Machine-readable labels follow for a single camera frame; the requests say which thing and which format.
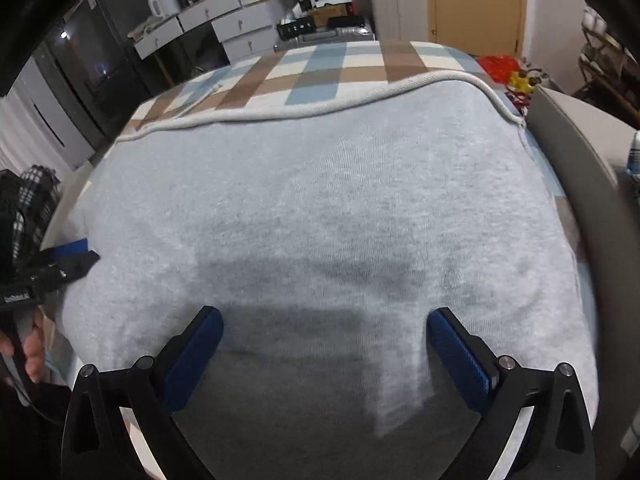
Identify grey sofa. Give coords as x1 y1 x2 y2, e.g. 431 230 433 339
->
525 85 640 461

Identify silver suitcase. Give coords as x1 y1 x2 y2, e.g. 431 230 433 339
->
274 25 376 53

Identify grey hoodie with red print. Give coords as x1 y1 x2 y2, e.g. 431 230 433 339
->
52 72 601 480

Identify brown cardboard box with clutter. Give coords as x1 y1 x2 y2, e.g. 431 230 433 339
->
307 2 356 26

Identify person's left hand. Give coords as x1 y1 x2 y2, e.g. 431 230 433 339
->
0 310 49 384

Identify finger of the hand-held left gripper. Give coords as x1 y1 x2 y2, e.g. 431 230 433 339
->
47 239 90 261
52 251 101 285

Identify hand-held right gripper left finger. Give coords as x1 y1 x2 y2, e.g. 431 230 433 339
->
60 305 224 480

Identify black device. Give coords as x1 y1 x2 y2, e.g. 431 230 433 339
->
276 17 318 41

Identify blue white bottle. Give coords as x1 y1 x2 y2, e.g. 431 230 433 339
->
625 130 640 176

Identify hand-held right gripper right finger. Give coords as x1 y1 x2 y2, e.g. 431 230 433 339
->
426 306 596 480

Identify white desk with drawers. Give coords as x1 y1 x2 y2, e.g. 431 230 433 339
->
132 0 296 61

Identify wooden shoe rack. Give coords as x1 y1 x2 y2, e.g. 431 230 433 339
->
570 5 640 126

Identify black glass cabinet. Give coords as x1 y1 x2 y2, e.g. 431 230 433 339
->
30 0 156 146

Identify wooden door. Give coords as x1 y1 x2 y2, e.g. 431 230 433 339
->
424 0 528 61

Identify black white checked cloth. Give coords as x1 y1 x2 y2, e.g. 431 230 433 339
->
0 165 63 281

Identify checked blanket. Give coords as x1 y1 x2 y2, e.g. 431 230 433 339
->
120 40 591 271

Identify red plastic bag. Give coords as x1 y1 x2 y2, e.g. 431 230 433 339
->
477 55 521 83

